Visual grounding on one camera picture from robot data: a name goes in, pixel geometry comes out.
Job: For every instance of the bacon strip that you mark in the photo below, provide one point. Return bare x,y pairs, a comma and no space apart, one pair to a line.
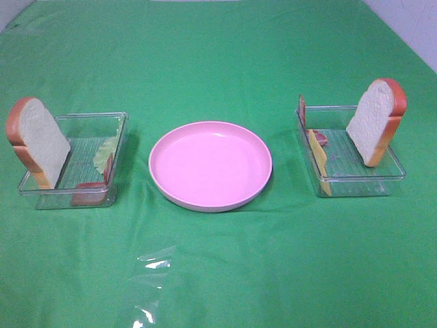
101,194
320,137

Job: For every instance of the green lettuce leaf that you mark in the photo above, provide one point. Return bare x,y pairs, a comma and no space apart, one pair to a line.
106,149

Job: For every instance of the bread slice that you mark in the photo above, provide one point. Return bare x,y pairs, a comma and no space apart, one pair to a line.
376,119
37,140

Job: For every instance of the pink round plate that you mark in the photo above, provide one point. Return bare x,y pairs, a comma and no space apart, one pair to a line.
210,166

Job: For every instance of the yellow cheese slice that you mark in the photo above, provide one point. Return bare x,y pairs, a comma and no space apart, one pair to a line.
320,159

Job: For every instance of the green tablecloth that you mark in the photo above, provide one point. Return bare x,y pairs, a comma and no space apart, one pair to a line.
287,259

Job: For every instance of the clear left plastic tray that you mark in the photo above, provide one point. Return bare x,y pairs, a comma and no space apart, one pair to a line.
85,133

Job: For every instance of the clear plastic tray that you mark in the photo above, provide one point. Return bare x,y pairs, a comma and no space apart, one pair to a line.
85,133
345,173

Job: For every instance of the clear right plastic tray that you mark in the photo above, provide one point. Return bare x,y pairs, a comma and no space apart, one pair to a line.
345,173

